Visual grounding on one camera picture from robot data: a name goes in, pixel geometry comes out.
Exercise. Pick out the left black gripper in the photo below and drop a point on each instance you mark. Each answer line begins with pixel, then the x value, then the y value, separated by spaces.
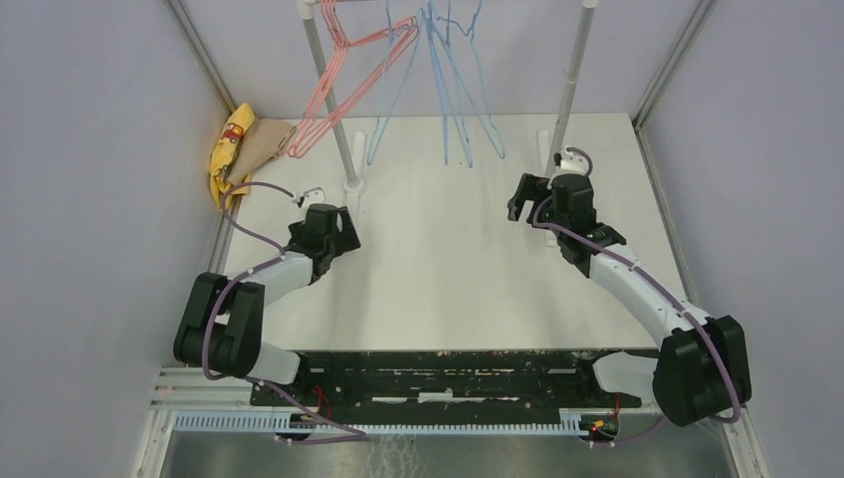
pixel 346 239

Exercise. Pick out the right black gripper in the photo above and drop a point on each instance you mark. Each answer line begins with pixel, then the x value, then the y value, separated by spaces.
pixel 530 187

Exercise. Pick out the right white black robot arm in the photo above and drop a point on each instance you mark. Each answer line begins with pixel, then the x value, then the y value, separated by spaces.
pixel 701 370

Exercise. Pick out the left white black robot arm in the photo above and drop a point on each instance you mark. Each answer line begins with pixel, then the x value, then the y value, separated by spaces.
pixel 222 324

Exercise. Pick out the right grey rack pole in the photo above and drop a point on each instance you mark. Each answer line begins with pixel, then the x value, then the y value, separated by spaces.
pixel 556 143

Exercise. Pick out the beige cloth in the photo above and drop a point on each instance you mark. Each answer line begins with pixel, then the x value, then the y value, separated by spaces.
pixel 263 142

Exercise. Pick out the yellow printed cloth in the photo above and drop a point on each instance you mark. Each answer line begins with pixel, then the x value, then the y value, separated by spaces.
pixel 223 169

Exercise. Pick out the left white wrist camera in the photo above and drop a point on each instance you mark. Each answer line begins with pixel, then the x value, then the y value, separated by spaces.
pixel 310 197

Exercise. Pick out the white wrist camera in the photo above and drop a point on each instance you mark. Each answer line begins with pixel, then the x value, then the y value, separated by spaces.
pixel 310 197
pixel 565 163

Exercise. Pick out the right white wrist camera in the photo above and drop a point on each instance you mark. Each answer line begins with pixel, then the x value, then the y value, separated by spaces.
pixel 565 163

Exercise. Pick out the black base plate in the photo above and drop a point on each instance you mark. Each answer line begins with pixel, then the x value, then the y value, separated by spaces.
pixel 504 387

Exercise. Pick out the white slotted cable duct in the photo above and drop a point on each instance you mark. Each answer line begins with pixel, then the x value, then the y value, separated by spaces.
pixel 287 422

